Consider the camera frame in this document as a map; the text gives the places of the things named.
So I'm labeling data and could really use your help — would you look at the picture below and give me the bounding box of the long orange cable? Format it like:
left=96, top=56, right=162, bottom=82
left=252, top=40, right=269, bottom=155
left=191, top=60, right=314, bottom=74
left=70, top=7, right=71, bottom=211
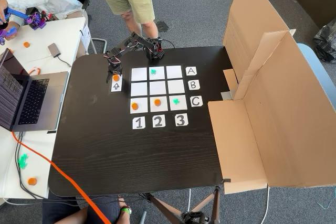
left=12, top=131, right=112, bottom=224

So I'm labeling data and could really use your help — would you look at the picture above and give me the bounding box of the grey laptop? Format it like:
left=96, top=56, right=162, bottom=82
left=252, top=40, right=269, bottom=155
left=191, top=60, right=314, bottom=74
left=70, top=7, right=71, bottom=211
left=0, top=48, right=69, bottom=132

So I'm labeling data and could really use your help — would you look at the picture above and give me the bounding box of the grey usb hub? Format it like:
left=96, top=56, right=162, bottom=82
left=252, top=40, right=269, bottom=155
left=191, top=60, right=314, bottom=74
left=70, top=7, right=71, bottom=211
left=47, top=42, right=61, bottom=58

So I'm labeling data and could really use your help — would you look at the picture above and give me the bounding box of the black hub cable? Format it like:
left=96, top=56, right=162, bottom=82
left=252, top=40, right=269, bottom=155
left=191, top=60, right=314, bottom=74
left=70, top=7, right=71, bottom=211
left=58, top=55, right=72, bottom=68

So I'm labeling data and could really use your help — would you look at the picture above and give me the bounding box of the seated person's right hand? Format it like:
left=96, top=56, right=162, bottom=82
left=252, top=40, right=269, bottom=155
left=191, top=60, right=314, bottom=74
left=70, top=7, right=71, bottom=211
left=0, top=0, right=9, bottom=24

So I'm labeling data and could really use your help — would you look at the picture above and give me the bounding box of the paper sheet letter B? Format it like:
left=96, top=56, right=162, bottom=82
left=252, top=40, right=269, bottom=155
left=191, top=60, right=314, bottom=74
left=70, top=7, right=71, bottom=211
left=187, top=80, right=201, bottom=91

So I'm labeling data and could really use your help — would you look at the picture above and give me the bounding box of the white paper grid square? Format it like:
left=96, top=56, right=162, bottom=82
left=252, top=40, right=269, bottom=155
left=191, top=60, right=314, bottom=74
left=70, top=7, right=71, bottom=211
left=149, top=81, right=167, bottom=95
left=130, top=98, right=149, bottom=114
left=166, top=66, right=183, bottom=80
left=149, top=67, right=165, bottom=81
left=130, top=82, right=148, bottom=97
left=131, top=68, right=148, bottom=82
left=167, top=80, right=185, bottom=94
left=169, top=95, right=188, bottom=111
left=150, top=96, right=169, bottom=113

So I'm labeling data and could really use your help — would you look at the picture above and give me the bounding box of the large brown cardboard screen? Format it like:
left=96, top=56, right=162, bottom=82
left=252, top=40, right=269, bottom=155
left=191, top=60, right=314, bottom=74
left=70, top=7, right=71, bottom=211
left=207, top=0, right=336, bottom=195

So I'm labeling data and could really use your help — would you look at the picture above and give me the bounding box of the paper sheet number 1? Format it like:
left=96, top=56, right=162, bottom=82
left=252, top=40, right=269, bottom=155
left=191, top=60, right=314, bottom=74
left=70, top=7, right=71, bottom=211
left=132, top=116, right=145, bottom=130

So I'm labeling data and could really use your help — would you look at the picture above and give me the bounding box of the white arrow paper sheet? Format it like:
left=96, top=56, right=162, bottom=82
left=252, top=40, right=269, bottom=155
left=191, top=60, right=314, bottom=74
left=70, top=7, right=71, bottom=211
left=110, top=74, right=123, bottom=93

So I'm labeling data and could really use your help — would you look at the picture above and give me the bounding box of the crouching person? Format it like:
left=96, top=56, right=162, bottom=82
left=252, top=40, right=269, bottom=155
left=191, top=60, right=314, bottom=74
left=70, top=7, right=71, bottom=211
left=41, top=192, right=132, bottom=224

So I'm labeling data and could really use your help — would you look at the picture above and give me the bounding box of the black plastic bag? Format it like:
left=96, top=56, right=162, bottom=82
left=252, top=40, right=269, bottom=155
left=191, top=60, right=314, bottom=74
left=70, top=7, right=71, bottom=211
left=312, top=18, right=336, bottom=63

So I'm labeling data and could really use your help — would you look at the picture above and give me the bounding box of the white paper sign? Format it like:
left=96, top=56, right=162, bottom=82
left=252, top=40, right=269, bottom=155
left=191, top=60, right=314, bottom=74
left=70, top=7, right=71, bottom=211
left=79, top=23, right=91, bottom=49

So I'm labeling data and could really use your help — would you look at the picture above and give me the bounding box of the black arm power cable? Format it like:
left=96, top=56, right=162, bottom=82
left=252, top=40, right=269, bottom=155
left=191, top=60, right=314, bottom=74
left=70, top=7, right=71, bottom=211
left=160, top=39, right=176, bottom=49

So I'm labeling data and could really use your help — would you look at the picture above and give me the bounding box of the seated person's left hand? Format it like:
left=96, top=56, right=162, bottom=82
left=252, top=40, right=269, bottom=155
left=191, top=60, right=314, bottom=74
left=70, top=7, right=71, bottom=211
left=4, top=26, right=20, bottom=41

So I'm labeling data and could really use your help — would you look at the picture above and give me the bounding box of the grey tape piece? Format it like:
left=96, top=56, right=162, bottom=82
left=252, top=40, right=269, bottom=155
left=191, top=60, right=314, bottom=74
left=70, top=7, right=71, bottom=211
left=220, top=90, right=234, bottom=101

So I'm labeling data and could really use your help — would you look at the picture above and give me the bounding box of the purple blue leader arm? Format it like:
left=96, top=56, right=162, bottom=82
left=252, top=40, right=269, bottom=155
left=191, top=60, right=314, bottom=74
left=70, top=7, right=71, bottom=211
left=0, top=7, right=47, bottom=45

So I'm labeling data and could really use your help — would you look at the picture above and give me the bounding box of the paper sheet number 2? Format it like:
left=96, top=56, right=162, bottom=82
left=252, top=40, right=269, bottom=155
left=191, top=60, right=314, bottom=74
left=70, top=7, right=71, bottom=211
left=152, top=115, right=166, bottom=128

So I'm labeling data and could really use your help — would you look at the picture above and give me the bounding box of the crouching person's hand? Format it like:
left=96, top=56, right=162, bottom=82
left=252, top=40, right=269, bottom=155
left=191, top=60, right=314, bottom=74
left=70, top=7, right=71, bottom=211
left=117, top=197, right=131, bottom=209

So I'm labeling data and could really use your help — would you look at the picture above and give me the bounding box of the white side table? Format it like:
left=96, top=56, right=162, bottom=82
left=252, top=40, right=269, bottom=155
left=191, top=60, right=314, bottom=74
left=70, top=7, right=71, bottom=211
left=0, top=16, right=91, bottom=206

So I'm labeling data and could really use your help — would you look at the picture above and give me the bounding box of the paper sheet letter C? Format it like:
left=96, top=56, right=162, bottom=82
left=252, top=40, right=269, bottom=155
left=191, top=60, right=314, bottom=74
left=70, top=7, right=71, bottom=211
left=190, top=95, right=203, bottom=108

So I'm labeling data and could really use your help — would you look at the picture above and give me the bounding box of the paper sheet number 3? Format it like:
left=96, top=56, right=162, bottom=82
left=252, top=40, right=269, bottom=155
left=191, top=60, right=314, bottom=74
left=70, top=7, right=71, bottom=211
left=175, top=113, right=188, bottom=127

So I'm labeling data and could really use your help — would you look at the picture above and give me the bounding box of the black laptop cable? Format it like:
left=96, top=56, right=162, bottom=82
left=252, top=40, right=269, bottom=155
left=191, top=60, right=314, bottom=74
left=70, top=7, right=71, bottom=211
left=14, top=131, right=47, bottom=200

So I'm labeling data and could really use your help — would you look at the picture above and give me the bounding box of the brown legged tripod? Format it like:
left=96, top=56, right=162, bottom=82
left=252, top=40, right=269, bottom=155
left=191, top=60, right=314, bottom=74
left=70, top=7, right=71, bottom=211
left=143, top=186, right=223, bottom=224

